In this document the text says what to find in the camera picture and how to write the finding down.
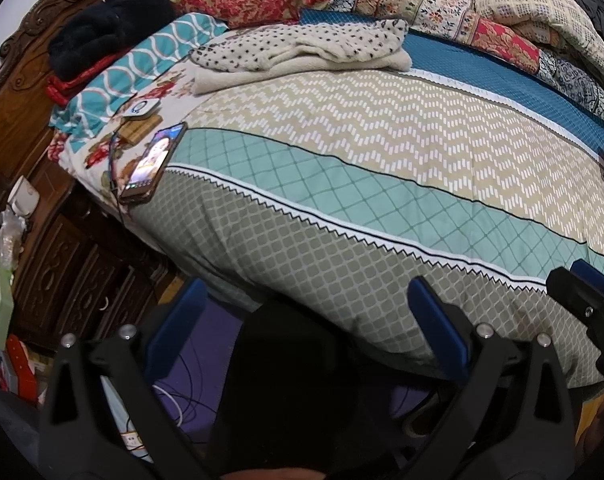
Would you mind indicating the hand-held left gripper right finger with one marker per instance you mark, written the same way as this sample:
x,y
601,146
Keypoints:
x,y
437,325

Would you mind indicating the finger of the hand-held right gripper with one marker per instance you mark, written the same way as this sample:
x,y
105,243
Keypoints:
x,y
589,274
567,290

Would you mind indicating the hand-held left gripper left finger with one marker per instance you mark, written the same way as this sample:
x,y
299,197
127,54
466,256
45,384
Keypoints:
x,y
179,315

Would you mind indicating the white navy fleece sweater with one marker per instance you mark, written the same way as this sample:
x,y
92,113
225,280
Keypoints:
x,y
302,45

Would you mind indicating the purple floor mat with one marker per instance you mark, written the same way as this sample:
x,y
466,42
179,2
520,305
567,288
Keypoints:
x,y
202,340

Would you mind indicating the tan slipper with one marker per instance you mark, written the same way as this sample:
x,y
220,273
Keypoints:
x,y
422,420

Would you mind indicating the carved wooden bedside cabinet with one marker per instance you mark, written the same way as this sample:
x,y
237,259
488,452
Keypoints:
x,y
72,260

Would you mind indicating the person's dark trouser leg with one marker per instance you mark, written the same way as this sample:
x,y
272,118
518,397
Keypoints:
x,y
282,385

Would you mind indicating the white power strip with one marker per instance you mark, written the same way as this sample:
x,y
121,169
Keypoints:
x,y
132,441

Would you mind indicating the smartphone with lit screen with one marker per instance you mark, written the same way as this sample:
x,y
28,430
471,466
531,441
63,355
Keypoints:
x,y
152,160

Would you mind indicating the red box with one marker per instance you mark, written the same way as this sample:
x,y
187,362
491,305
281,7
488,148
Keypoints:
x,y
19,365

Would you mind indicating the patterned teal beige bedspread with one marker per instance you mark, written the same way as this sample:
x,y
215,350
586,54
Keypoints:
x,y
382,160

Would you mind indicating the green paper bag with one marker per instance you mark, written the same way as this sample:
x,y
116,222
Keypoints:
x,y
2,300

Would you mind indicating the white floral bedsheet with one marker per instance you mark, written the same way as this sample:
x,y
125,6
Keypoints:
x,y
102,152

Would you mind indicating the small wooden block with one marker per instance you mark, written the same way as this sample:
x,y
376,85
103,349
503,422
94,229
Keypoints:
x,y
137,132

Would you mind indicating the clear plastic bag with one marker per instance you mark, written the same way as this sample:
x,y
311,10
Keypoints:
x,y
9,235

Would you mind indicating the white mug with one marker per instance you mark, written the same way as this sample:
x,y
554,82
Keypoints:
x,y
27,197

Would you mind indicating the white rounded device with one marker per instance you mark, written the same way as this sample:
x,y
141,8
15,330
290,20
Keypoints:
x,y
141,109

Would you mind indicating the teal white patterned pillow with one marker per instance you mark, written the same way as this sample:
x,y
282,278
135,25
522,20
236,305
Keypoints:
x,y
132,70

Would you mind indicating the red cloth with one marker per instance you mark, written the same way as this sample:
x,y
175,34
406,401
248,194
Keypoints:
x,y
64,87

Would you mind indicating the carved wooden headboard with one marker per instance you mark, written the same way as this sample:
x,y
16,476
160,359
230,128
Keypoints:
x,y
27,85

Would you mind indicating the black fuzzy garment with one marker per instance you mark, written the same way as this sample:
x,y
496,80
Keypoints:
x,y
107,25

